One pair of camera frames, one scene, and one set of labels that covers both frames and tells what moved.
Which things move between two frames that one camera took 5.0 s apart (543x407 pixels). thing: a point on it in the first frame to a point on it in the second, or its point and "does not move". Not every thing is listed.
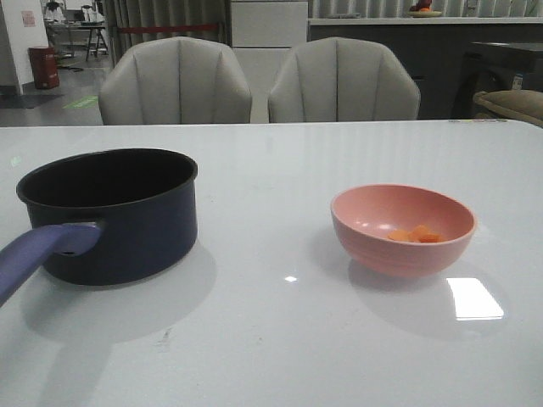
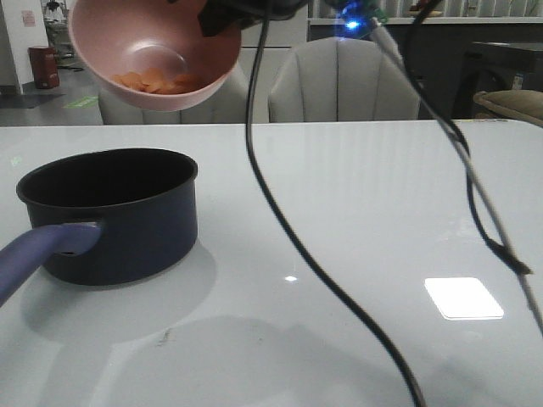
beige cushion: x=525 y=104 does not move
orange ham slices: x=419 y=233 to x=153 y=80
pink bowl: x=401 y=231 to x=153 y=54
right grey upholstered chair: x=342 y=80 does not move
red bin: x=44 y=67 does not move
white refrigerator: x=264 y=34 does not move
